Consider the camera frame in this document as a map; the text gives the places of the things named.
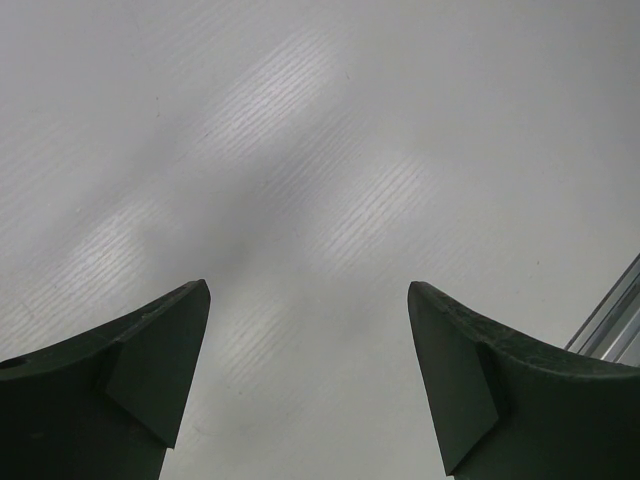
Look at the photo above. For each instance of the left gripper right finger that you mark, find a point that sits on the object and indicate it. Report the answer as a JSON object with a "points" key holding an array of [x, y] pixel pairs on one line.
{"points": [[505, 405]]}

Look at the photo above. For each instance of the aluminium table frame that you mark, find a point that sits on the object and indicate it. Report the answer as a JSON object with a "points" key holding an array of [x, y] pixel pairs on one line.
{"points": [[611, 333]]}

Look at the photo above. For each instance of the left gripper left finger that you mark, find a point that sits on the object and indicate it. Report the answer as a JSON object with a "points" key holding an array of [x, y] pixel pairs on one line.
{"points": [[107, 403]]}

